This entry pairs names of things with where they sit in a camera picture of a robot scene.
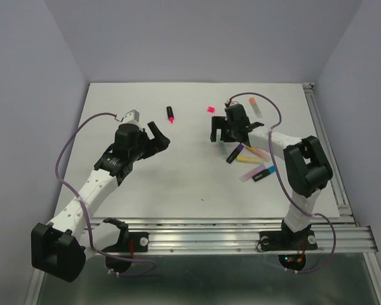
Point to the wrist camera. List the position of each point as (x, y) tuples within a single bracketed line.
[(230, 103), (131, 117)]

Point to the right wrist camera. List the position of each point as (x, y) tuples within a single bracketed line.
[(230, 103)]

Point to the pastel peach highlighter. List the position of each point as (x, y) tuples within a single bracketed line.
[(258, 152)]

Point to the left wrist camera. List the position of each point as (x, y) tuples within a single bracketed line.
[(131, 117)]

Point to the pastel orange highlighter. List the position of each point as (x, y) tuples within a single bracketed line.
[(255, 107)]

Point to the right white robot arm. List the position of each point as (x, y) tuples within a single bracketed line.
[(307, 169)]

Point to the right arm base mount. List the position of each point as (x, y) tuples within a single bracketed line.
[(291, 245)]

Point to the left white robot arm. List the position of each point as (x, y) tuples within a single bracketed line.
[(63, 245)]

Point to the black highlighter purple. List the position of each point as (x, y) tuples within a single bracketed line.
[(235, 153)]

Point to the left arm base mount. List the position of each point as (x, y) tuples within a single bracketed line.
[(126, 243)]

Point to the aluminium rail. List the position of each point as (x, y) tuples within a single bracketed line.
[(342, 201), (215, 261)]

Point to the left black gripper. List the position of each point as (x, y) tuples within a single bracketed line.
[(159, 143)]

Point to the pastel yellow highlighter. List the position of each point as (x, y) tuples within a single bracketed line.
[(250, 160)]

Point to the pastel pink highlighter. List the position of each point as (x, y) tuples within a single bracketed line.
[(252, 173)]

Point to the aluminium front rail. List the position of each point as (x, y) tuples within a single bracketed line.
[(215, 261)]

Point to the black highlighter blue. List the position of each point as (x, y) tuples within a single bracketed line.
[(263, 173)]

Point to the pastel green highlighter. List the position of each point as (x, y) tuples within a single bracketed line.
[(224, 150)]

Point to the aluminium right side rail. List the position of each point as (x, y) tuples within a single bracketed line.
[(342, 201)]

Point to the black highlighter pink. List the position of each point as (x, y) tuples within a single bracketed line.
[(170, 114)]

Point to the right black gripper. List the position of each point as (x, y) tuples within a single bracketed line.
[(220, 122)]

